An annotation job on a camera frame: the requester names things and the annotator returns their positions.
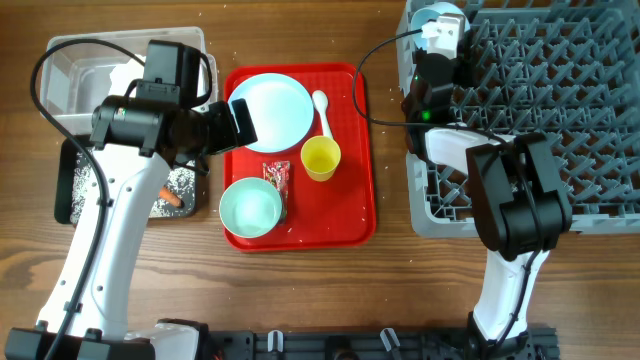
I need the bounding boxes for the red snack wrapper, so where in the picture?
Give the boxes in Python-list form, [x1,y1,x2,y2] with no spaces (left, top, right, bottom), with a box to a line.
[263,161,291,224]

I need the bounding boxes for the white rice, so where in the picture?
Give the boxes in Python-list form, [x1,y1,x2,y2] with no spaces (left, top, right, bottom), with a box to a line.
[69,149,197,224]

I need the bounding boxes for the light blue bowl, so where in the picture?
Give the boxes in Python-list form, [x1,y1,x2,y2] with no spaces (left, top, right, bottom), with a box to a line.
[409,2,471,50]

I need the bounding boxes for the green bowl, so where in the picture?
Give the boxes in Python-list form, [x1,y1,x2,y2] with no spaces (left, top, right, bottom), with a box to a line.
[219,177,284,239]

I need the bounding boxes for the yellow plastic cup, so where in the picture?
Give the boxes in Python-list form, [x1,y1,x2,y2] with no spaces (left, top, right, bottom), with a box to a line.
[300,136,342,182]

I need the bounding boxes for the orange carrot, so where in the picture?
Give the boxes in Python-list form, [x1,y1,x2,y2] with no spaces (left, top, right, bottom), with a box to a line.
[159,187,184,208]

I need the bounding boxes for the white napkin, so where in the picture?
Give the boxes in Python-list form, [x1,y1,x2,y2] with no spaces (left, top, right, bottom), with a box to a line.
[108,60,144,95]

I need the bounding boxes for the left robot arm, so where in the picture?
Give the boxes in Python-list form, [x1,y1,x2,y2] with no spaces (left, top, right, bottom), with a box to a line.
[5,40,257,359]

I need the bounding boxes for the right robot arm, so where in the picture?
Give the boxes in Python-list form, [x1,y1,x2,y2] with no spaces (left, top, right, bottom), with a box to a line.
[402,22,572,359]

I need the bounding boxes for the black waste tray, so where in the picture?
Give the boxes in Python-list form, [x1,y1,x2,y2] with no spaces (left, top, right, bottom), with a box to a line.
[53,133,198,226]

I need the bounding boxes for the grey dishwasher rack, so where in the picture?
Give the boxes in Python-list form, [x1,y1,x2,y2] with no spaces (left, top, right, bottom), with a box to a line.
[395,0,640,239]

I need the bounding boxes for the light blue plate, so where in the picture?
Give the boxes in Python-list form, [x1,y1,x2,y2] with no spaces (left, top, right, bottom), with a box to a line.
[228,73,314,153]

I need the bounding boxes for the white plastic spoon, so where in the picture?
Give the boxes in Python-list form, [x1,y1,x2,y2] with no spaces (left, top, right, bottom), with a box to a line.
[312,90,333,138]

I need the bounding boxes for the red plastic tray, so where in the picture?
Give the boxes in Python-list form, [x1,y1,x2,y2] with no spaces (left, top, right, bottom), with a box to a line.
[223,63,376,252]

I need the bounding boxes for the clear plastic bin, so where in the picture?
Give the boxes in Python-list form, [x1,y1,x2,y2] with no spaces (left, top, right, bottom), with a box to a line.
[40,27,206,135]

